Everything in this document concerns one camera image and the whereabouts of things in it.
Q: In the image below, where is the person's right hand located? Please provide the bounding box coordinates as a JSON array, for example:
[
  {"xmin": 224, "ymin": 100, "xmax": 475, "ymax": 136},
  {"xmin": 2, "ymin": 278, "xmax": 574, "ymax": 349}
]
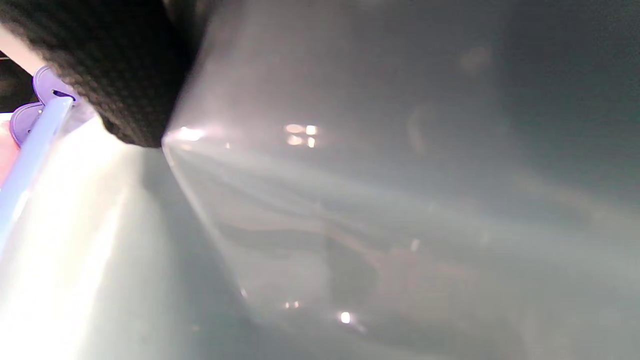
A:
[{"xmin": 0, "ymin": 0, "xmax": 221, "ymax": 148}]

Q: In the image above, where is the blue folder slide bar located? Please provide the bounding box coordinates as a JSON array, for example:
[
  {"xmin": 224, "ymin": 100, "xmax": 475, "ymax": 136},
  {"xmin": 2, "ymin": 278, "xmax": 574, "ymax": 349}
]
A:
[{"xmin": 0, "ymin": 95, "xmax": 76, "ymax": 247}]

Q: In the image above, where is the light pink paper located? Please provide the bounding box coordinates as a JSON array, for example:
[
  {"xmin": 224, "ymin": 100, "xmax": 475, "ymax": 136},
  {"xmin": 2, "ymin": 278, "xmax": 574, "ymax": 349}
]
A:
[{"xmin": 0, "ymin": 122, "xmax": 20, "ymax": 188}]

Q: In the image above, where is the clear plastic file folder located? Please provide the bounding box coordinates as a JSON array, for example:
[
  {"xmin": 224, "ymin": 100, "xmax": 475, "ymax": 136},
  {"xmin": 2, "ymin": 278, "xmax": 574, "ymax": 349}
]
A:
[{"xmin": 0, "ymin": 0, "xmax": 640, "ymax": 360}]

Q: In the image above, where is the blue perforated file rack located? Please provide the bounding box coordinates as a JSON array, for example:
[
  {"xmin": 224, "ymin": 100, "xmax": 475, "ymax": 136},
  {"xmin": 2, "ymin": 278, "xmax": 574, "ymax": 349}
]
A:
[{"xmin": 9, "ymin": 65, "xmax": 80, "ymax": 149}]

